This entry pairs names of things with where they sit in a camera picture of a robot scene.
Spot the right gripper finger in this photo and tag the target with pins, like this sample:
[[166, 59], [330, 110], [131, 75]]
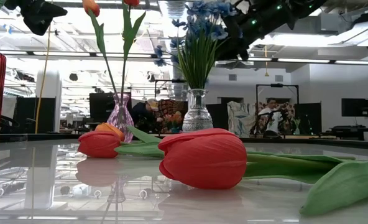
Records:
[[235, 28], [237, 49]]

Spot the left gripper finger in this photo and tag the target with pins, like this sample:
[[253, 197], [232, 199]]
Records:
[[41, 26], [45, 9]]

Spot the blue artificial flower spray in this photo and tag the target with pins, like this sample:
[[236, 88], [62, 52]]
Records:
[[219, 31], [199, 9], [159, 51]]

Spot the orange artificial tulip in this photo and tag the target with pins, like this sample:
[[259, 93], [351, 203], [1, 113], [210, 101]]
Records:
[[112, 129], [129, 34], [92, 7]]

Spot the clear cut-glass vase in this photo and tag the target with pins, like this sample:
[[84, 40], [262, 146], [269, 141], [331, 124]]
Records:
[[197, 115]]

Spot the pink glass vase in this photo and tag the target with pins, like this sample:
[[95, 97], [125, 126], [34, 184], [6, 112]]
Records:
[[120, 119]]

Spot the ceiling light strip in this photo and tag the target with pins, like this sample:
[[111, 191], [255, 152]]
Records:
[[62, 53], [327, 61]]

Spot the person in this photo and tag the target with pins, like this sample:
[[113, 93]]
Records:
[[140, 115], [271, 104]]

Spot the white patterned cloth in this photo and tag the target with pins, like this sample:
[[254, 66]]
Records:
[[240, 115]]

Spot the brown floral cloth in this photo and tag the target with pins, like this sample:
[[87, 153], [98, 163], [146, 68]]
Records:
[[289, 112]]

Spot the black partition panel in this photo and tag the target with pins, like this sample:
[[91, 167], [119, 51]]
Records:
[[31, 115]]

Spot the orange flower bouquet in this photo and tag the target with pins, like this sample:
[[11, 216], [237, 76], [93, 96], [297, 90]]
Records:
[[175, 119]]

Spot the black monitor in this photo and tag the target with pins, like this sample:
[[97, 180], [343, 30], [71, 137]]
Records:
[[98, 107], [355, 107]]

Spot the black desk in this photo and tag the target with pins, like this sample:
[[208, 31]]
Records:
[[348, 129]]

